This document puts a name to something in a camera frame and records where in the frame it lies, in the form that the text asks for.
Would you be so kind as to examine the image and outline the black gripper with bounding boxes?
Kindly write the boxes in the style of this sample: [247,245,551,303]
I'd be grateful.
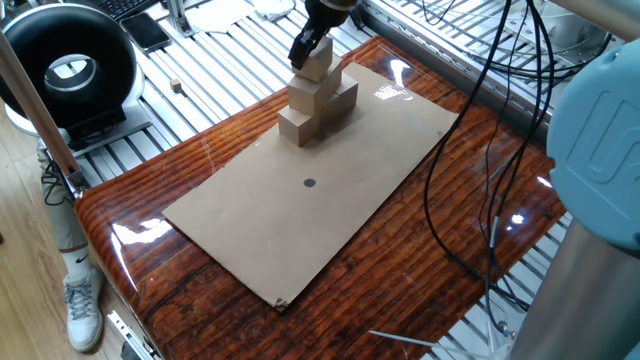
[288,0,359,71]

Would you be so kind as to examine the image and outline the light wooden cube block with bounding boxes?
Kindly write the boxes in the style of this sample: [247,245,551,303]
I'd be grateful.
[319,56,345,97]
[277,105,321,148]
[286,69,332,119]
[292,35,334,84]
[332,72,360,119]
[315,99,342,134]

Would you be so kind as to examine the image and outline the white paper sheet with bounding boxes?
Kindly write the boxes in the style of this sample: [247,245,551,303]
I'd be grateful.
[185,0,257,35]

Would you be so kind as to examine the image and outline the short aluminium profile stand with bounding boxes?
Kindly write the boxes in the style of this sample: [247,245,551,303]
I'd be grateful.
[164,0,196,39]

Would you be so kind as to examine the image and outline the brown cardboard sheet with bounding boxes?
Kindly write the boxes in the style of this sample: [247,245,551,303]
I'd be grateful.
[161,62,461,309]

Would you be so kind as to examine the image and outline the black smartphone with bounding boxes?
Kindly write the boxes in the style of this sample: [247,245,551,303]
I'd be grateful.
[119,12,174,55]

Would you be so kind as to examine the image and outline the black keyboard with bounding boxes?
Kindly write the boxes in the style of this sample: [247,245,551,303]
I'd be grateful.
[92,0,161,22]

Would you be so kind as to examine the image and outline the white grey lamp base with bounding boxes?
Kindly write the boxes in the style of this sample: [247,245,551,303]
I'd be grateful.
[3,62,154,160]

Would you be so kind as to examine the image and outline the silver perforated mounting plate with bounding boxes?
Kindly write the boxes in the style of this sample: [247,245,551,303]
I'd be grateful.
[504,2,614,66]

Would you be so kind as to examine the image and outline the khaki trouser leg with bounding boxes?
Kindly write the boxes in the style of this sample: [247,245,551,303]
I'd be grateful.
[37,142,90,253]

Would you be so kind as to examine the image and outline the white zip tie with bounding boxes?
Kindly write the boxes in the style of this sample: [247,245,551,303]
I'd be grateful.
[368,328,501,354]

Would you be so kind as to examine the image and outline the white sock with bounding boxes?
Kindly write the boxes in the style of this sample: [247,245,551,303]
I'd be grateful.
[60,244,94,284]

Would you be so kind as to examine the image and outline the white sneaker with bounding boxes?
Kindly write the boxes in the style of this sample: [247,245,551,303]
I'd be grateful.
[62,267,106,353]

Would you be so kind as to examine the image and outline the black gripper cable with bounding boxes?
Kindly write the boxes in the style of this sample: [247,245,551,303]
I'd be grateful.
[422,0,615,337]

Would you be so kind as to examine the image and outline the black ring light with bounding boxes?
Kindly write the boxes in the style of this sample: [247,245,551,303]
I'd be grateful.
[0,2,139,132]

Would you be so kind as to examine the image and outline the tan slanted frame post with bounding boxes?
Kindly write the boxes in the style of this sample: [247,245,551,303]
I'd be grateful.
[0,29,86,199]

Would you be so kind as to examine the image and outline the thin black dangling cable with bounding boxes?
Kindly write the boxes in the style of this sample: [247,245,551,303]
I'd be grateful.
[40,159,76,207]

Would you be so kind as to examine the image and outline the silver slotted bracket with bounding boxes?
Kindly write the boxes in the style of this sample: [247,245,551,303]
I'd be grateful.
[106,309,164,360]

